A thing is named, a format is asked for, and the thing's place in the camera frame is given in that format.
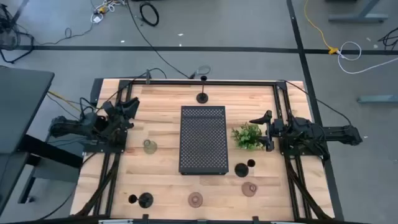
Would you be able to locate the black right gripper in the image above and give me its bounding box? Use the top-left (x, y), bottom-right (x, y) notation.
top-left (249, 110), bottom-right (292, 152)

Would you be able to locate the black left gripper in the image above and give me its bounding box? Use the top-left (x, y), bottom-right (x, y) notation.
top-left (102, 96), bottom-right (141, 146)

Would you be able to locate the tall black candlestick holder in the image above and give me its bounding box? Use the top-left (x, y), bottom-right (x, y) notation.
top-left (127, 192), bottom-right (154, 209)
top-left (234, 159), bottom-right (256, 179)
top-left (195, 75), bottom-right (209, 105)

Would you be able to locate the green glass candlestick holder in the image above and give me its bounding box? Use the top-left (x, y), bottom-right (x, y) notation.
top-left (142, 139), bottom-right (158, 156)

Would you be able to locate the pink ribbed glass candlestick holder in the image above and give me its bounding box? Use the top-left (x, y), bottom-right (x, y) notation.
top-left (241, 181), bottom-right (259, 198)
top-left (187, 192), bottom-right (204, 208)

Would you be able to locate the green plant in white pot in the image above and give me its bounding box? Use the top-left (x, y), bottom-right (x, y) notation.
top-left (231, 122), bottom-right (266, 151)

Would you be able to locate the black perforated metal stand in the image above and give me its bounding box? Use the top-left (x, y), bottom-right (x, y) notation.
top-left (178, 105), bottom-right (229, 175)

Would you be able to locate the dark grey desk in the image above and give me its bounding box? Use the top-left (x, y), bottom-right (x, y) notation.
top-left (0, 65), bottom-right (55, 215)

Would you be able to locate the grey desk foot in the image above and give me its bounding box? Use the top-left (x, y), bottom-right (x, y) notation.
top-left (356, 95), bottom-right (398, 104)
top-left (328, 0), bottom-right (389, 24)

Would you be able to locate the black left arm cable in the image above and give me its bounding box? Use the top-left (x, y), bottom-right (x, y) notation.
top-left (96, 67), bottom-right (168, 110)

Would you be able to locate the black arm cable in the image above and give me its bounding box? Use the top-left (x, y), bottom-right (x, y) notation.
top-left (278, 79), bottom-right (353, 126)
top-left (96, 67), bottom-right (168, 110)

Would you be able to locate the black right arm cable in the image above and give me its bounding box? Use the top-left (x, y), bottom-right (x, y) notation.
top-left (278, 79), bottom-right (353, 126)

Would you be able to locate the long black floor cable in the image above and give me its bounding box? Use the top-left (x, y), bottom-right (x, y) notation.
top-left (126, 0), bottom-right (191, 79)

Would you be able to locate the black aluminium table frame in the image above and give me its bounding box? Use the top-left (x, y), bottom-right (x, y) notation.
top-left (74, 77), bottom-right (336, 224)

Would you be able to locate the grey looped cable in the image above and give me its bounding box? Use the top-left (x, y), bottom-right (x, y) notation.
top-left (189, 65), bottom-right (212, 79)

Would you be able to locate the white cable bundle with plug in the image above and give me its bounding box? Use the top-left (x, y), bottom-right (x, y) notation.
top-left (90, 0), bottom-right (127, 24)

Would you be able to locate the coiled black floor cable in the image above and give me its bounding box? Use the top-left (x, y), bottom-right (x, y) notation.
top-left (139, 1), bottom-right (160, 27)

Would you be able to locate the white looped floor cable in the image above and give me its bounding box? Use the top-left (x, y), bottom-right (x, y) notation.
top-left (336, 41), bottom-right (398, 75)

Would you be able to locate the yellow extension cable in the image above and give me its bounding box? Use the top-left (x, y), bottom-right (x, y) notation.
top-left (303, 0), bottom-right (339, 55)

